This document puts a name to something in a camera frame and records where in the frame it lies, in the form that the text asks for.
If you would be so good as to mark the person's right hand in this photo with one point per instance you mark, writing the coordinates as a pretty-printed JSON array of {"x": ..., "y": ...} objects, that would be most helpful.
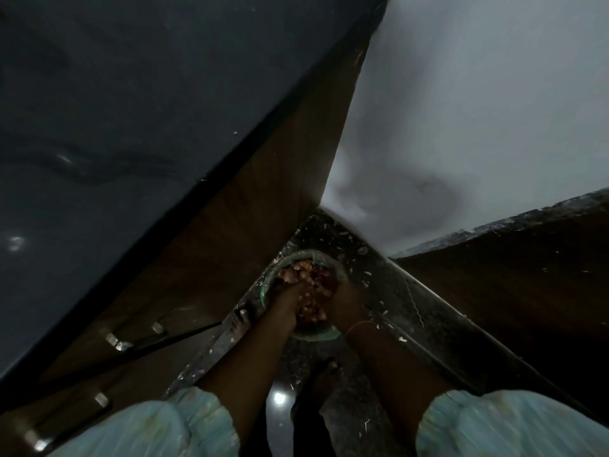
[{"x": 347, "y": 309}]

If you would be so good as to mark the person's left hand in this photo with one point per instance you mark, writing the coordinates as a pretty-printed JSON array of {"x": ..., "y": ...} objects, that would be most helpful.
[{"x": 285, "y": 302}]

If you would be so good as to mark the person's right forearm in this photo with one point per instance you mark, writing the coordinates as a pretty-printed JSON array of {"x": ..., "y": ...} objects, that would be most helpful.
[{"x": 399, "y": 376}]

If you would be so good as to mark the person's left forearm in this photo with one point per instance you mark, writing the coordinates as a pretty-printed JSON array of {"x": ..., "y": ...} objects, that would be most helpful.
[{"x": 247, "y": 376}]

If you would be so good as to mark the person's left foot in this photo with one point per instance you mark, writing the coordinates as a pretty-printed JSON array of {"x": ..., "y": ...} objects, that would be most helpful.
[{"x": 242, "y": 323}]

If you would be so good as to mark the person's foot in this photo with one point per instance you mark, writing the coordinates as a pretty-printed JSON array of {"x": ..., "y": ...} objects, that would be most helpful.
[
  {"x": 326, "y": 376},
  {"x": 242, "y": 323}
]

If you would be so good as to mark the person's right foot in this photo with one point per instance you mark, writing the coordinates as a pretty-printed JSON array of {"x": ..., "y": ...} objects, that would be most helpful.
[{"x": 326, "y": 376}]

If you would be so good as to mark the green plastic waste bowl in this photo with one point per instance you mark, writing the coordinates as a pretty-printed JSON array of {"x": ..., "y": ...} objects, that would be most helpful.
[{"x": 316, "y": 335}]

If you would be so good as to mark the brown wooden cabinet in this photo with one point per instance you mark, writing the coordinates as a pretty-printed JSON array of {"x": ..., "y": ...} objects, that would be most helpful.
[{"x": 266, "y": 195}]

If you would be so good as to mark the dark brown wooden panel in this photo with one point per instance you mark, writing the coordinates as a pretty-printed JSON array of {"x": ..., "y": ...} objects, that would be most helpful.
[{"x": 523, "y": 290}]

